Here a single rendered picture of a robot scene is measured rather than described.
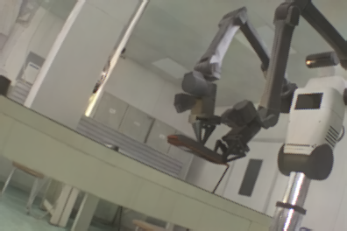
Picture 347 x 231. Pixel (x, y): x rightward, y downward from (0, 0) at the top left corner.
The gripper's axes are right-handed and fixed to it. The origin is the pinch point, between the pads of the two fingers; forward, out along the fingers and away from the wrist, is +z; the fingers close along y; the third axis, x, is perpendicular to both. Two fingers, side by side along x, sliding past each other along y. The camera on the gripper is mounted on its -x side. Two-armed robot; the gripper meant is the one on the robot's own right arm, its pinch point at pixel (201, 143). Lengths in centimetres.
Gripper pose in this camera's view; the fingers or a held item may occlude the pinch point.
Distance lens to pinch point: 106.6
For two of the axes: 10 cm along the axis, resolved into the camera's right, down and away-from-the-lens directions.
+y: 4.5, -0.6, -8.9
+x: 8.8, 1.8, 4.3
